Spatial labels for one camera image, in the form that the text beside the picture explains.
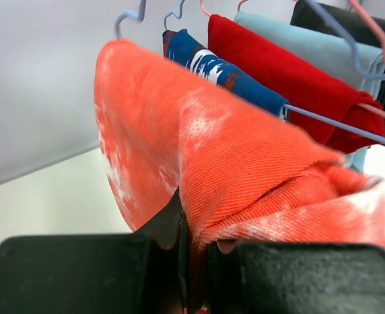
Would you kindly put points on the pink hanger with red trousers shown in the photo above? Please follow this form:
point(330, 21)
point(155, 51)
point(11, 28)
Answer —
point(379, 111)

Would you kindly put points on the light blue trousers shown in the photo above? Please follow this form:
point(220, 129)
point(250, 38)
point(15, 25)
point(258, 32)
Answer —
point(329, 53)

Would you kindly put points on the blue patterned trousers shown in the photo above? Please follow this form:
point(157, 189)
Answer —
point(183, 49)

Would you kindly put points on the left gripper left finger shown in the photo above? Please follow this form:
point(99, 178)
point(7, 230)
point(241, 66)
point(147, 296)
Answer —
point(141, 272)

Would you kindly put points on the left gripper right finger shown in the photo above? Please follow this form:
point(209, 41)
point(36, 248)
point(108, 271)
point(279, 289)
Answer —
point(286, 277)

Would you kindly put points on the black trousers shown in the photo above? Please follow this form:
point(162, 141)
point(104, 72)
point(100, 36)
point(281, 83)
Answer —
point(304, 16)

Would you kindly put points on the red trousers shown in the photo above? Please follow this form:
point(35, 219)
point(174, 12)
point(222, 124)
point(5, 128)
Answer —
point(301, 83)

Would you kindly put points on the orange white trousers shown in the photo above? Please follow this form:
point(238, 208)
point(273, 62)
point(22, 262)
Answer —
point(241, 173)

